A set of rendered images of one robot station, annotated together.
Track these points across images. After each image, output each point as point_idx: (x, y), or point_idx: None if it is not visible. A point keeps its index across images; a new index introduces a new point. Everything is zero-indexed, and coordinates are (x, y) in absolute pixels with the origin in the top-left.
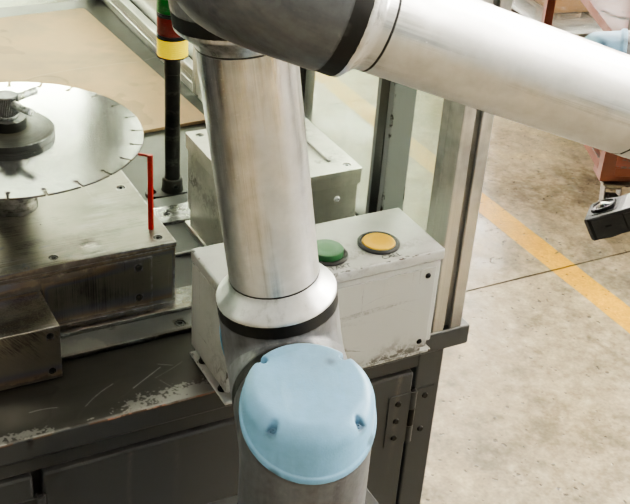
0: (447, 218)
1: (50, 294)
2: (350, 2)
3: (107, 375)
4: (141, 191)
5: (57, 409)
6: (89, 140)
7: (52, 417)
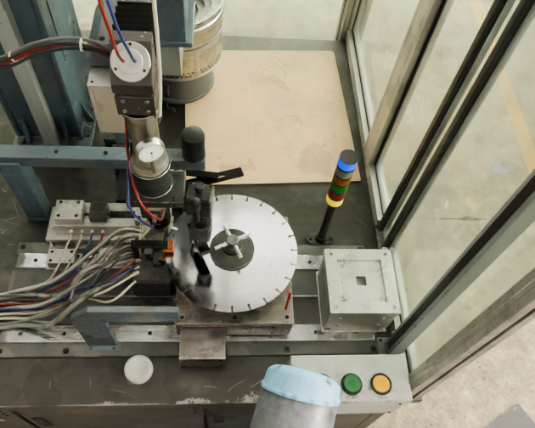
0: (422, 383)
1: (230, 329)
2: None
3: (243, 373)
4: (306, 233)
5: (216, 389)
6: (267, 267)
7: (211, 393)
